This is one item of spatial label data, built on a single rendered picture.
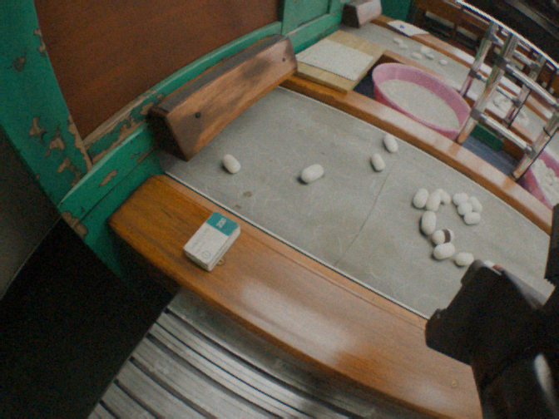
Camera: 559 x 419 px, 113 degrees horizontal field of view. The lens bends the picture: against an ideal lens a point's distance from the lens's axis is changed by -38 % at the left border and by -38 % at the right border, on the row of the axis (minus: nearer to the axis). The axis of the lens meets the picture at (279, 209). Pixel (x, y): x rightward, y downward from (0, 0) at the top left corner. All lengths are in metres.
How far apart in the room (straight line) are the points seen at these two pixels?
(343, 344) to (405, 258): 0.16
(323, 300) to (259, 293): 0.07
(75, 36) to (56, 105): 0.07
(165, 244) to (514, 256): 0.55
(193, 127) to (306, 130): 0.21
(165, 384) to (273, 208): 0.29
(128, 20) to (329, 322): 0.39
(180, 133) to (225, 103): 0.08
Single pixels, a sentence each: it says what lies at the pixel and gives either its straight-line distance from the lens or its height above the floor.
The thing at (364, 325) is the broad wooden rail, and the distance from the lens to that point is 0.33.
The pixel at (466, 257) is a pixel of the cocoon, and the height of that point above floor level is 0.76.
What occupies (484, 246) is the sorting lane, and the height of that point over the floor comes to 0.74.
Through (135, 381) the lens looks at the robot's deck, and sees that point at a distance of 0.43.
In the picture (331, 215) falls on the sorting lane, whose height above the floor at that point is 0.74.
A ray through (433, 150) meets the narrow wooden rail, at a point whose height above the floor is 0.76.
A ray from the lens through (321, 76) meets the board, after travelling 0.60.
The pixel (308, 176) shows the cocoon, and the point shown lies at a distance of 0.41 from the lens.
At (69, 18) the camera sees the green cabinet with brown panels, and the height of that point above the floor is 1.01.
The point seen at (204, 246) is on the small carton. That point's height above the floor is 0.78.
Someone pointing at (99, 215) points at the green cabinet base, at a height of 0.77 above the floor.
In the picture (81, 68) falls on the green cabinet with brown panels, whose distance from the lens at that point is 0.32.
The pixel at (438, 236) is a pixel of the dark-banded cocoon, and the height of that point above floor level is 0.76.
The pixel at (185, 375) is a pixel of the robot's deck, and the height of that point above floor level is 0.67.
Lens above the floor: 1.06
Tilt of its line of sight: 56 degrees down
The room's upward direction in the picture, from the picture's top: 8 degrees clockwise
